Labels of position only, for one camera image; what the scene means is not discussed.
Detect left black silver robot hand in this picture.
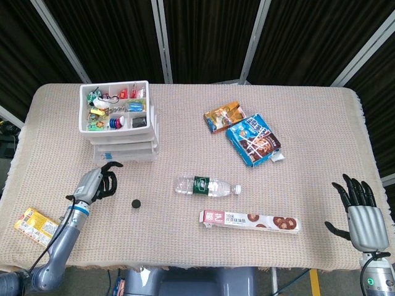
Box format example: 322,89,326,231
65,160,124,206

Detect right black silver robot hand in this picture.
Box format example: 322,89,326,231
323,174,390,254

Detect clear plastic drawer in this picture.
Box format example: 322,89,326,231
91,141,159,149
93,144,158,163
88,133,159,145

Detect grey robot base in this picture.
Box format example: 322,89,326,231
123,266,259,296

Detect yellow snack packet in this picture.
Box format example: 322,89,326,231
14,207,61,247

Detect green striped snack packet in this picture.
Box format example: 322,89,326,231
128,99,146,112

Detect long white baking paper box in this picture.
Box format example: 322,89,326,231
199,209,302,235

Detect blue cookie packet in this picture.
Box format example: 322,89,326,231
225,113,285,168

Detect orange snack packet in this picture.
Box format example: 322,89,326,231
202,101,247,134

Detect green orange candies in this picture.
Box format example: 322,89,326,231
86,114,106,131

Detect row of coloured discs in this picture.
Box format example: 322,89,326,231
107,115,127,130

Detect beige woven tablecloth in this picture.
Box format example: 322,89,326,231
0,83,395,274

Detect blue red packet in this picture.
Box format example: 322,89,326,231
113,276,126,296

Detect white table leg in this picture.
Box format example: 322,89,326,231
270,267,279,294

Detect dark partition panel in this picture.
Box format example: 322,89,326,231
246,0,395,86
344,29,395,179
162,0,263,84
0,0,81,124
43,0,164,84

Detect clear green-label water bottle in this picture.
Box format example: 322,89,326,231
173,175,242,198

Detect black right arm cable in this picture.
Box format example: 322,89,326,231
359,252,392,281

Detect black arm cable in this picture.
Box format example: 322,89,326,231
359,252,392,281
29,194,78,272

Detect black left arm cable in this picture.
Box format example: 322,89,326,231
29,194,78,272

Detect white plastic drawer organizer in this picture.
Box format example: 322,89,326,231
79,80,160,163

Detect white plush keychain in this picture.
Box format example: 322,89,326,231
94,96,120,109

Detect blue floor cable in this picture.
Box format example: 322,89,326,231
288,268,311,292

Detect dark equipment with cables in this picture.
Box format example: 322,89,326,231
0,118,21,161

